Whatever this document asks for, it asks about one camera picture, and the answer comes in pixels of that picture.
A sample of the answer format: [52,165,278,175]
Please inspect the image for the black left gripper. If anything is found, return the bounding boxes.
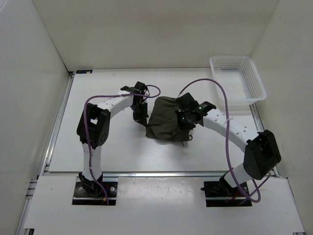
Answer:
[131,102,149,127]

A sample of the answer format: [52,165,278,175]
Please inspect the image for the olive green shorts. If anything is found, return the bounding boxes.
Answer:
[146,96,193,143]

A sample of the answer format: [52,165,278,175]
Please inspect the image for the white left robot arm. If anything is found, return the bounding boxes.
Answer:
[76,82,150,197]

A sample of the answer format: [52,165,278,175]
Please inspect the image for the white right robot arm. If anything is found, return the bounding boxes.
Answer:
[176,93,281,196]

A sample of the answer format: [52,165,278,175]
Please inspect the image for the white plastic mesh basket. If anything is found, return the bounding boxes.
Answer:
[209,55,267,107]

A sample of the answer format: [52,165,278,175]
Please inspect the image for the small blue corner label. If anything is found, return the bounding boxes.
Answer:
[76,70,93,74]

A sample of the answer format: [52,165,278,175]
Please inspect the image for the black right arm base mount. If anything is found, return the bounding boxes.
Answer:
[201,181,252,208]

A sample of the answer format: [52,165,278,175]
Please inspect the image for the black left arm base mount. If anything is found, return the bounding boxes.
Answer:
[72,172,118,206]

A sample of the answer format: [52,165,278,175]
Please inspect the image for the aluminium frame rail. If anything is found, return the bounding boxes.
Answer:
[23,69,279,235]

